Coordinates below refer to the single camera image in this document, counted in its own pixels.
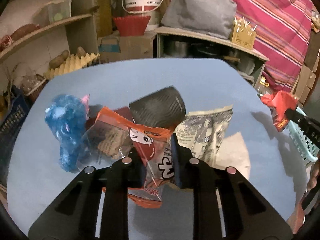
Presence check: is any red wrapper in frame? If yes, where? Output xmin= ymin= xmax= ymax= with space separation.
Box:
xmin=260 ymin=90 xmax=298 ymax=132

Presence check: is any orange snack wrapper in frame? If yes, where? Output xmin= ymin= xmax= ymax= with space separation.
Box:
xmin=78 ymin=107 xmax=175 ymax=209

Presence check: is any light blue plastic basket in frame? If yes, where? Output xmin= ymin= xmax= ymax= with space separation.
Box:
xmin=286 ymin=121 xmax=319 ymax=167

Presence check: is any blue table cloth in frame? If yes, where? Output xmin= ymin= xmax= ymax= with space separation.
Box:
xmin=6 ymin=58 xmax=308 ymax=240

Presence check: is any printed newspaper piece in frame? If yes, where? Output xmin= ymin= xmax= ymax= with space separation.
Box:
xmin=175 ymin=106 xmax=233 ymax=167

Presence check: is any blue plastic bag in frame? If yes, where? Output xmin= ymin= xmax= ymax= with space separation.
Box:
xmin=44 ymin=94 xmax=90 ymax=172

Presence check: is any yellow utensil holder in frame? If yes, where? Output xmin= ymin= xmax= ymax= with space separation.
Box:
xmin=231 ymin=17 xmax=257 ymax=49

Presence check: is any pink striped curtain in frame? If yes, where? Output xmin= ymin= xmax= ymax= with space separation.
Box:
xmin=159 ymin=0 xmax=315 ymax=93

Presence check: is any dark blue plastic crate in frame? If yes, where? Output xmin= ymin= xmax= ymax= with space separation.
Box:
xmin=1 ymin=85 xmax=29 ymax=186

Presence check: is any black paper cup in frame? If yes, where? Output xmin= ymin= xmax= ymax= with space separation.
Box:
xmin=129 ymin=86 xmax=186 ymax=131

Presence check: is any yellow egg tray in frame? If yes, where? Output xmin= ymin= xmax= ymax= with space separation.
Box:
xmin=43 ymin=53 xmax=100 ymax=80

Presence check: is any grey low shelf unit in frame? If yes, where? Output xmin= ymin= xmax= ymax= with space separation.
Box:
xmin=155 ymin=27 xmax=269 ymax=86

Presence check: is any grey fabric bag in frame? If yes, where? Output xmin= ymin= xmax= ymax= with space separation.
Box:
xmin=161 ymin=0 xmax=236 ymax=40

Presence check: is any cardboard box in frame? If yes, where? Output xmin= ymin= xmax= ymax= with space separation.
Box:
xmin=98 ymin=31 xmax=156 ymax=63

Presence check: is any red plastic bowl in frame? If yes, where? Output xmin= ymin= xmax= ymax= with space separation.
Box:
xmin=113 ymin=15 xmax=151 ymax=37

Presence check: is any clear plastic container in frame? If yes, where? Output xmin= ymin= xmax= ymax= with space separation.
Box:
xmin=33 ymin=0 xmax=72 ymax=27

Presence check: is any white plastic bucket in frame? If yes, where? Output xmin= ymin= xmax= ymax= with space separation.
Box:
xmin=121 ymin=0 xmax=163 ymax=31

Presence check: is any wooden wall shelf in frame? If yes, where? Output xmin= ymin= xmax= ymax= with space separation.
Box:
xmin=1 ymin=0 xmax=98 ymax=62

